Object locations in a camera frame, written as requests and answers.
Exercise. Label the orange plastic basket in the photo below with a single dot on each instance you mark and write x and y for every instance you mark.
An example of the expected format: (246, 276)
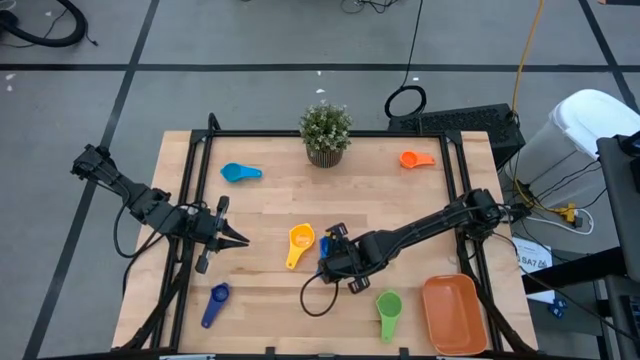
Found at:
(452, 315)

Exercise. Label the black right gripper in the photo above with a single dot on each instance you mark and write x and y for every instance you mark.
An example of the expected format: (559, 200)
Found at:
(345, 257)

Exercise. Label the small navy measuring cup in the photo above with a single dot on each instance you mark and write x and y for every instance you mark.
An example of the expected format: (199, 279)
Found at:
(220, 292)

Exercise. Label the small blue object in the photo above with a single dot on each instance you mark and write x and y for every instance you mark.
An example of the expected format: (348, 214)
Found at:
(557, 306)

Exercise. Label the cyan measuring cup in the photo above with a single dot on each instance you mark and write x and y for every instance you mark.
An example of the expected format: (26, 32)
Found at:
(235, 172)

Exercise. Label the black computer case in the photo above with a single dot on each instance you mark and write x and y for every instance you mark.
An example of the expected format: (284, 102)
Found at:
(465, 125)

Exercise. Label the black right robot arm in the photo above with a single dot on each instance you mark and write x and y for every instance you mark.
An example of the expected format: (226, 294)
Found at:
(430, 222)

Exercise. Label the black metal table frame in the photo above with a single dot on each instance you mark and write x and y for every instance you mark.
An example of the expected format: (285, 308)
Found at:
(250, 134)

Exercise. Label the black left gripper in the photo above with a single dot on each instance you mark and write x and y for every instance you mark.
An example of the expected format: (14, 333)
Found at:
(207, 227)

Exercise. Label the medium blue measuring cup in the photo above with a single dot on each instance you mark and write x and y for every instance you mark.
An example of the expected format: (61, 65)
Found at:
(324, 247)

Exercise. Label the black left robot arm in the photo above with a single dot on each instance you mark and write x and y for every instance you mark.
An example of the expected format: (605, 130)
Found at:
(145, 202)

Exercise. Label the black rail clip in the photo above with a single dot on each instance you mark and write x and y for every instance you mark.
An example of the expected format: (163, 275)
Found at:
(270, 352)
(404, 352)

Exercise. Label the green measuring cup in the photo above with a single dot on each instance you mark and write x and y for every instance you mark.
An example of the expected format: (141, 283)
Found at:
(389, 305)

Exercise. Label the black side table frame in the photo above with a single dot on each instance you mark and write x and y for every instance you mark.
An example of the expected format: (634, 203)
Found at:
(575, 270)

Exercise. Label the orange measuring cup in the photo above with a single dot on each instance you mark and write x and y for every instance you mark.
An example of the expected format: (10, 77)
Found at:
(410, 160)

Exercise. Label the potted plant in striped pot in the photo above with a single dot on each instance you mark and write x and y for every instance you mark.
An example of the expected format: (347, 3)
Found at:
(325, 125)

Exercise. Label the yellow measuring cup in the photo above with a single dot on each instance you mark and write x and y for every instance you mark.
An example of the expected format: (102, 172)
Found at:
(301, 237)

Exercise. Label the black desk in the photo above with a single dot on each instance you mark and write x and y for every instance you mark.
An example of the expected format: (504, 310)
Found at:
(620, 200)

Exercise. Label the white paper label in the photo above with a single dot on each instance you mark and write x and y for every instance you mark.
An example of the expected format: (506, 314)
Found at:
(532, 260)

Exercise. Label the white plastic bin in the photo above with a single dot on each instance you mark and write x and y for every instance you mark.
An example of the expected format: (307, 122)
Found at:
(590, 120)

